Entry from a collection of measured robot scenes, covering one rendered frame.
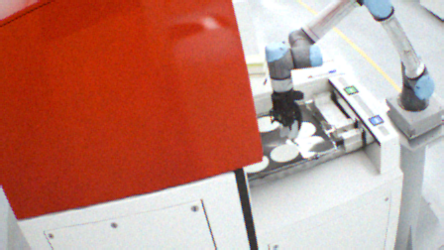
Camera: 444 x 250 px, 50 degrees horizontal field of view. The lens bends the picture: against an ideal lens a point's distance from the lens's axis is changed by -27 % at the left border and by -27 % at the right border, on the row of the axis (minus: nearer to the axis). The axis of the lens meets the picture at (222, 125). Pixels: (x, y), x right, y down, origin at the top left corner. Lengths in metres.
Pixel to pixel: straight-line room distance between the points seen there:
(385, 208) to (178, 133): 0.96
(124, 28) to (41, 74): 0.24
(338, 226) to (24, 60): 1.26
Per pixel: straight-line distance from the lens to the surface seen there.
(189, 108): 1.38
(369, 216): 2.07
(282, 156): 2.09
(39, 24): 1.28
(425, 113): 2.27
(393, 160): 2.06
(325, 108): 2.36
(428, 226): 2.97
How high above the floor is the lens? 2.05
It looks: 30 degrees down
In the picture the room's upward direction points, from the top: 12 degrees counter-clockwise
